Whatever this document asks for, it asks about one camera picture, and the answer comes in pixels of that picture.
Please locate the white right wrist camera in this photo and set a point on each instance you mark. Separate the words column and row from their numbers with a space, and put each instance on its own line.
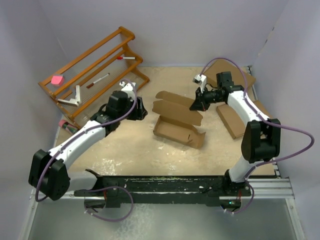
column 201, row 80

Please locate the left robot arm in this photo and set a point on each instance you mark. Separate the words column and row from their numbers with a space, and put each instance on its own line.
column 49, row 169

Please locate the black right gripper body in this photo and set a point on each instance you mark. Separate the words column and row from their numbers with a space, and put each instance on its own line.
column 209, row 97

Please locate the pink capped green can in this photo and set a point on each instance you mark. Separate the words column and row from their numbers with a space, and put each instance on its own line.
column 71, row 129

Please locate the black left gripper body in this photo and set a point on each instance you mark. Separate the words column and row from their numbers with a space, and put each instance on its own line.
column 133, row 116

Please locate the pink eraser block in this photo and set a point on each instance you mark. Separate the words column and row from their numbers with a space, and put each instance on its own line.
column 57, row 80

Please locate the red capped white marker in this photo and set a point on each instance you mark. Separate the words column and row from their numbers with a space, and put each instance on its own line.
column 126, row 58

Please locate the white angled bracket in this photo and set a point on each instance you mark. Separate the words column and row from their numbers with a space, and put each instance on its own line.
column 73, row 101

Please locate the aluminium frame rail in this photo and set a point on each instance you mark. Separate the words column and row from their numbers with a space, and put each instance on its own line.
column 264, row 188

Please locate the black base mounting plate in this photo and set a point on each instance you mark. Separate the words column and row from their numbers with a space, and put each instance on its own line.
column 208, row 190

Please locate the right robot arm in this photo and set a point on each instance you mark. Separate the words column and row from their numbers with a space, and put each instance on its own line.
column 260, row 142

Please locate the brown capped white marker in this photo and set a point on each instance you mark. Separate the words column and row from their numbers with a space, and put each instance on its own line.
column 97, row 80

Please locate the orange wooden rack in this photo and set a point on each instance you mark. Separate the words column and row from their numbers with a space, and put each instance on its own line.
column 92, row 64

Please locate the large folded cardboard box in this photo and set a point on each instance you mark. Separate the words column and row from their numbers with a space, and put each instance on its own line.
column 222, row 65

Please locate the medium folded cardboard box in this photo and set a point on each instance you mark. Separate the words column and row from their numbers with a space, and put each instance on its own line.
column 231, row 121

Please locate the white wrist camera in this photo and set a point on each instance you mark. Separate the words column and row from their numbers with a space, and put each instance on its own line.
column 128, row 88
column 201, row 80

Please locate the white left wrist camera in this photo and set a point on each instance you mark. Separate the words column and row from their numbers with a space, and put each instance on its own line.
column 128, row 88

